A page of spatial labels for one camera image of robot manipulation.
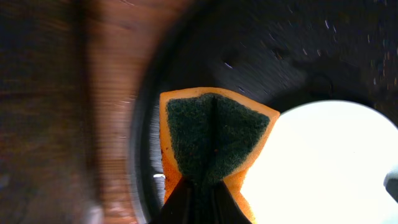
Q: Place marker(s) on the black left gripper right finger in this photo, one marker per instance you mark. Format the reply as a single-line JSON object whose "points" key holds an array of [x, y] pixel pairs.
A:
{"points": [[225, 210]]}

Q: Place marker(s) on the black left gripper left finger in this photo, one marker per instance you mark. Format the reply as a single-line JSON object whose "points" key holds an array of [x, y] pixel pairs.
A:
{"points": [[178, 209]]}

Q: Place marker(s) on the yellow sponge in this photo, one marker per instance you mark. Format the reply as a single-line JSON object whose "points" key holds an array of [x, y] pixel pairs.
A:
{"points": [[209, 135]]}

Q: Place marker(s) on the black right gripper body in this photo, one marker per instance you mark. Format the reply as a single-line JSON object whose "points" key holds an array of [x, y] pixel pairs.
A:
{"points": [[391, 184]]}

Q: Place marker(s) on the black round tray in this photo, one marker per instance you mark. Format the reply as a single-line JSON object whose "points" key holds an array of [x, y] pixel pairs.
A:
{"points": [[280, 53]]}

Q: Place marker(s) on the light green plate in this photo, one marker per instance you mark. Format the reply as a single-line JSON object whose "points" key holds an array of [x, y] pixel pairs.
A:
{"points": [[325, 162]]}

